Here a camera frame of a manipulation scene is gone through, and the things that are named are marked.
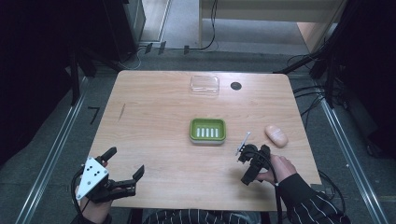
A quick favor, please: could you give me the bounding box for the peach soap bar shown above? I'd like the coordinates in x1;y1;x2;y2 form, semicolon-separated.
264;124;290;148

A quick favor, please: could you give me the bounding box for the black stand bar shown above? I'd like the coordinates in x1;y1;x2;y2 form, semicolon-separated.
273;46;330;75

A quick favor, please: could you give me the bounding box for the person's left hand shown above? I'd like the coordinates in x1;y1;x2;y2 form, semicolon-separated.
79;197;114;224

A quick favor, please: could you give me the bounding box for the black stand leg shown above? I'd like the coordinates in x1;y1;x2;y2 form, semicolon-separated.
68;46;81;107

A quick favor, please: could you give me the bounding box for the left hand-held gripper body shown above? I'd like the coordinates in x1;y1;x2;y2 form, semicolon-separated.
76;156;123;204

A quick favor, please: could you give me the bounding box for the light wooden desk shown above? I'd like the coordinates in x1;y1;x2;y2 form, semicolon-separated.
198;0;347;53

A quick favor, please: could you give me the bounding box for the white floor cable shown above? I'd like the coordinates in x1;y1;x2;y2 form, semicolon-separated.
119;46;148;71

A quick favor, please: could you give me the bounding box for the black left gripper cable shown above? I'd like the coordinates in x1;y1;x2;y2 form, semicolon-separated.
70;169;92;220

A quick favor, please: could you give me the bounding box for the aluminium floor rail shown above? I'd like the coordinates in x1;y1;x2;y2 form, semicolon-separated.
14;77;91;224
319;98;390;224

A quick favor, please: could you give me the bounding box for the person's right hand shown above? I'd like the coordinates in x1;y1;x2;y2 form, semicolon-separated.
257;154;298;185

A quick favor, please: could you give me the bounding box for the black hanging cable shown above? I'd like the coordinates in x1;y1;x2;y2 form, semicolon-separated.
186;0;219;52

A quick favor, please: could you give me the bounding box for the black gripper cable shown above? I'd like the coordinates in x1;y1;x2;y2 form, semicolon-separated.
247;149;284;224
70;169;92;220

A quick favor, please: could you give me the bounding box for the dark curtain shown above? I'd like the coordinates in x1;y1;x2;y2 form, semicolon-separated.
326;0;396;158
0;0;108;167

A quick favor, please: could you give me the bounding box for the clear plastic container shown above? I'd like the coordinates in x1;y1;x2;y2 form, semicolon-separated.
190;75;220;96

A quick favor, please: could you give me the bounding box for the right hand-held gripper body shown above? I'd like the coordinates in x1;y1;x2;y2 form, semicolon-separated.
235;132;274;187

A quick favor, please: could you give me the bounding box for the black cabinet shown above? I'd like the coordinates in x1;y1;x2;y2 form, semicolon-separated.
102;0;147;63

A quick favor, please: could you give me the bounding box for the person's striped clothing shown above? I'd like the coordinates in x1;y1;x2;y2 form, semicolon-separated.
141;208;263;224

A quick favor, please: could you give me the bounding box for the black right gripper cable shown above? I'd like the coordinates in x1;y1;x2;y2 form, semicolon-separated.
247;149;284;224

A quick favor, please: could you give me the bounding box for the bundle of black floor cables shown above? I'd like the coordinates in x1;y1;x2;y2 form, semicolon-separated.
286;53;344;129

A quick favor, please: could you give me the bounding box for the green soap dish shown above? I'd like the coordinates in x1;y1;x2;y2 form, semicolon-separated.
189;118;228;146

